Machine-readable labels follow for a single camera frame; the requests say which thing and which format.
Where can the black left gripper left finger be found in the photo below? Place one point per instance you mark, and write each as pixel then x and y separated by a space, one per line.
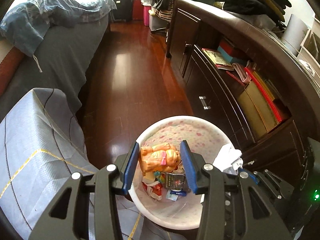
pixel 66 216

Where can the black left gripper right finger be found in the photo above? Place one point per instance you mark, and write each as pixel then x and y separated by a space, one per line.
pixel 223 205

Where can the white tissue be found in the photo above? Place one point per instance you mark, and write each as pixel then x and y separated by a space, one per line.
pixel 229 159

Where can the colourful printed lighter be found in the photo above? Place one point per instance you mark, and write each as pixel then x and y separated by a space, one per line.
pixel 161 177

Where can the red snack wrapper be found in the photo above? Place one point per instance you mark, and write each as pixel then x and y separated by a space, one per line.
pixel 154 190

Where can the blue snack bag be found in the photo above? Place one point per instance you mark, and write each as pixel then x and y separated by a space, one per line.
pixel 175 181

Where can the blue table cloth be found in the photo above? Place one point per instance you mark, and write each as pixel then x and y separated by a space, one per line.
pixel 42 144

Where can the dark wooden cabinet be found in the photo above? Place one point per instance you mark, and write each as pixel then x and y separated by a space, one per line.
pixel 248 85

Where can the folded pink red quilt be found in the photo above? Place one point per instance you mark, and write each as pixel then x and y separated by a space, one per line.
pixel 11 58

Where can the bed with dark sheet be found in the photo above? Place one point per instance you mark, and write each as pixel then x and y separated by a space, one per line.
pixel 61 62

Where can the white shelf unit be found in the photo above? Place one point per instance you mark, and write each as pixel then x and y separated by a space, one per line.
pixel 309 51

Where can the blue duvet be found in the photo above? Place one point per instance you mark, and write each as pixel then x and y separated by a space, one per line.
pixel 26 24

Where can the black suitcase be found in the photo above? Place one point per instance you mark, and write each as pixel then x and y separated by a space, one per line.
pixel 123 11

